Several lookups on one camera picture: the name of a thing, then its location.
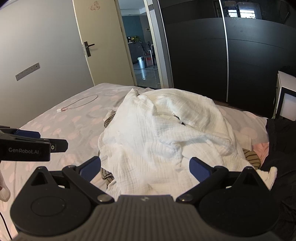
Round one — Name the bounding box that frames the white muslin shirt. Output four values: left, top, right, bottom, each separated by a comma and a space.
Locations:
98, 88, 278, 196

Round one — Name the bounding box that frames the brown striped garment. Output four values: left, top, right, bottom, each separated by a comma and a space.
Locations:
98, 89, 262, 186

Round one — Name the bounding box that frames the dark chair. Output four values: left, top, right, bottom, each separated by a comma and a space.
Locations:
141, 41, 155, 68

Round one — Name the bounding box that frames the pink cloth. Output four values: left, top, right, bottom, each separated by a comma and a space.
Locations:
252, 142, 270, 160

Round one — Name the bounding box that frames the dark sideboard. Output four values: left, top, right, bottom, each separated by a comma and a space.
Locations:
128, 41, 145, 67

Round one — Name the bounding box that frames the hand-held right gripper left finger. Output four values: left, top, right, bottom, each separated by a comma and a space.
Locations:
30, 156, 115, 205

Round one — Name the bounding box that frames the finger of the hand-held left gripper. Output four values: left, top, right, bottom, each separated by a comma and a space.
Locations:
50, 138, 69, 154
0, 126, 41, 139

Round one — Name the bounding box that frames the black cable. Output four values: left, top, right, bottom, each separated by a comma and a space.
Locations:
0, 209, 13, 241

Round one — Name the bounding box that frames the dark door handle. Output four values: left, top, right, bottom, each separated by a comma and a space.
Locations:
83, 41, 95, 57

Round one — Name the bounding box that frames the black wardrobe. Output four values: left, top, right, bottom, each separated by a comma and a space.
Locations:
159, 0, 296, 116

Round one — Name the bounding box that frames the white nightstand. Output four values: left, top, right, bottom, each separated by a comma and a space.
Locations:
272, 71, 296, 121

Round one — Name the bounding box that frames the dark cloth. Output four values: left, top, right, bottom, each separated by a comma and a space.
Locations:
261, 118, 296, 241

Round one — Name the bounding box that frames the person's left forearm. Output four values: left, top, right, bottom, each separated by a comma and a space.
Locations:
0, 171, 10, 202

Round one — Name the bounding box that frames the grey wall outlet strip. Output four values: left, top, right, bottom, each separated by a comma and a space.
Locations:
15, 62, 41, 81

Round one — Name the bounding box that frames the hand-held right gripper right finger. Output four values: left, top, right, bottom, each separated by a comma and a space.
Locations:
176, 157, 270, 205

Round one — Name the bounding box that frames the polka dot bed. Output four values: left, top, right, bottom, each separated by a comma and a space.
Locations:
0, 82, 270, 241

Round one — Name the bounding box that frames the charging cable with white plug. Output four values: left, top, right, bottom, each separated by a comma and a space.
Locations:
57, 95, 98, 114

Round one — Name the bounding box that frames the cream door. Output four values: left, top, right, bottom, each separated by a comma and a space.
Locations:
72, 0, 136, 87

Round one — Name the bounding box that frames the white door frame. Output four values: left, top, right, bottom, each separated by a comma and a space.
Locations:
117, 0, 174, 90

